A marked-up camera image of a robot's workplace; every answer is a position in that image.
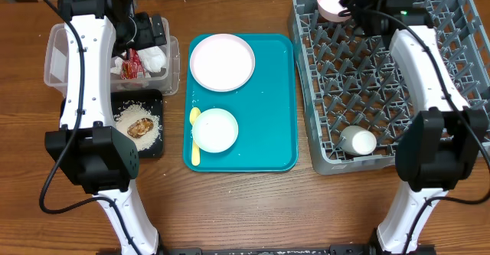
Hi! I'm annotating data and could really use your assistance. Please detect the black tray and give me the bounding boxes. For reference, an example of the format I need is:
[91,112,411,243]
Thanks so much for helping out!
[44,90,163,178]

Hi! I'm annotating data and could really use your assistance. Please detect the white cup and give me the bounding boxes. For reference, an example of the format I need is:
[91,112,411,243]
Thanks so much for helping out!
[340,126,377,155]

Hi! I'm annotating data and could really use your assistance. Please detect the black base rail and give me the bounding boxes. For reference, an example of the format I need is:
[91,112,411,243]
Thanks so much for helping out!
[166,244,377,255]

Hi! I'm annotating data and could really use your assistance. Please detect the red ketchup packet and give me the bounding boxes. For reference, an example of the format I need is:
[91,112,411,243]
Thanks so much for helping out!
[120,48,145,80]

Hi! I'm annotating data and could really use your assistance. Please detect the yellow plastic spoon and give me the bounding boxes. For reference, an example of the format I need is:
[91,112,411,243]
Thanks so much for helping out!
[189,107,201,166]

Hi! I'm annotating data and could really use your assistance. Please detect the pink plate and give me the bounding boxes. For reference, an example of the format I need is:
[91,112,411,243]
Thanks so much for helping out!
[190,34,256,92]

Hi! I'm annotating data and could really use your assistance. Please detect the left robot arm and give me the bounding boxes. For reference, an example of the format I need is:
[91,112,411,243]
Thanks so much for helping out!
[39,0,168,254]

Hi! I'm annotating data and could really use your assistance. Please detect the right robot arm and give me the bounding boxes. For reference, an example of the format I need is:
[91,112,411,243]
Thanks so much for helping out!
[339,0,489,254]

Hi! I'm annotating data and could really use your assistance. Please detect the brown food scraps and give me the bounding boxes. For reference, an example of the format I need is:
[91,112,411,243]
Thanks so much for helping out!
[126,117,154,139]

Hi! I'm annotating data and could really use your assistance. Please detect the grey dish rack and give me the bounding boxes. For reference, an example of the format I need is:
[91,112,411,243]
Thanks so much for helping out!
[289,0,489,175]

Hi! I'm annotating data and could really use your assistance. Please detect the teal serving tray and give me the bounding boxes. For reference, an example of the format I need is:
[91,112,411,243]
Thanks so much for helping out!
[182,34,299,172]

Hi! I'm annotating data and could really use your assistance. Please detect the white napkin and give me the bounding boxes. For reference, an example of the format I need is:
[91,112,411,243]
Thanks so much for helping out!
[110,47,167,77]

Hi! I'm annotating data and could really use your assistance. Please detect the white rice pile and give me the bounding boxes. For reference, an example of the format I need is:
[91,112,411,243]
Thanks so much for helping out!
[115,100,162,152]

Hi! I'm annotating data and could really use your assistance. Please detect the pale green bowl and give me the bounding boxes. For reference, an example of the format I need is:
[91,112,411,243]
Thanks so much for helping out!
[191,108,239,153]

